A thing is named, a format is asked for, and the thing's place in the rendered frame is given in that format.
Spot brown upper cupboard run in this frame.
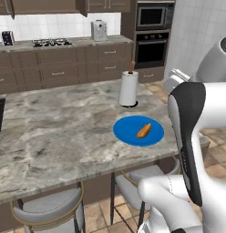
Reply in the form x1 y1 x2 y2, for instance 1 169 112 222
0 0 131 20

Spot black built-in oven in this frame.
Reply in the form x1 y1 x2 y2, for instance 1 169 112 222
134 30 170 70

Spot black and white toaster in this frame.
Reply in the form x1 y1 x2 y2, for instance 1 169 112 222
0 30 15 47

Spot brown oven tower cabinet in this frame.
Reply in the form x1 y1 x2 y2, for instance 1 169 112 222
120 0 177 85

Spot white paper towel roll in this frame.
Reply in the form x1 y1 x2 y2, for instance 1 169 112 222
118 60 139 108

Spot grey cushioned stool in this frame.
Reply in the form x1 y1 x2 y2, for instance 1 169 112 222
109 157 182 233
10 181 87 233

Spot silver coffee machine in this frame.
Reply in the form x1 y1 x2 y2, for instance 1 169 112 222
90 19 108 43

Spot brown hot dog bun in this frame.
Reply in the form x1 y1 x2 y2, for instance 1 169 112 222
136 122 152 139

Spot brown cupboard run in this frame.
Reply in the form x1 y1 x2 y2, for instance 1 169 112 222
0 0 131 20
0 41 136 96

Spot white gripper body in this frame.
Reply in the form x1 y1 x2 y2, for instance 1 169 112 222
162 68 192 96

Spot brown lower cupboard run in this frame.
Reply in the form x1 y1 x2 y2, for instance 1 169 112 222
0 41 136 96

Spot black microwave oven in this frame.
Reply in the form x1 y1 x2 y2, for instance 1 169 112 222
136 2 176 31

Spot blue round plate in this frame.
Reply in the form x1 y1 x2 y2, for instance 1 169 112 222
112 115 165 147

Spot black gas hob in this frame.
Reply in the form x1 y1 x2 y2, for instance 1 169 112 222
31 37 73 48

